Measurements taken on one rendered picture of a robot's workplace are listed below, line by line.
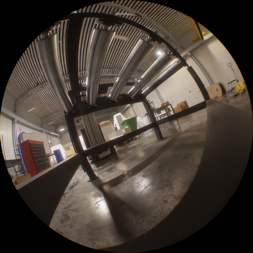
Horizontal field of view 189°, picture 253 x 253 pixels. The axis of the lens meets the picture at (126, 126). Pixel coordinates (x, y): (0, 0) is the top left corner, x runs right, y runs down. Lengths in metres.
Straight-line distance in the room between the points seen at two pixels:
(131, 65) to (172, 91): 10.82
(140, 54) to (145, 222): 0.90
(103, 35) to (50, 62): 0.29
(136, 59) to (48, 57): 0.54
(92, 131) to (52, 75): 1.68
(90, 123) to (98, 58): 1.71
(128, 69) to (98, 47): 0.33
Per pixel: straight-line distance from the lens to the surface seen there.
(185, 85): 10.81
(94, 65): 0.54
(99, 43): 0.47
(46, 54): 0.49
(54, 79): 0.58
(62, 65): 9.48
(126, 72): 0.70
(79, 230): 0.53
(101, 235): 0.45
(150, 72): 0.88
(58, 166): 0.30
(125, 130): 2.77
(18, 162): 5.55
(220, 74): 11.06
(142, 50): 0.61
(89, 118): 2.06
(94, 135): 1.97
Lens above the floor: 0.36
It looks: 4 degrees up
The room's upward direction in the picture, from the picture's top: 22 degrees counter-clockwise
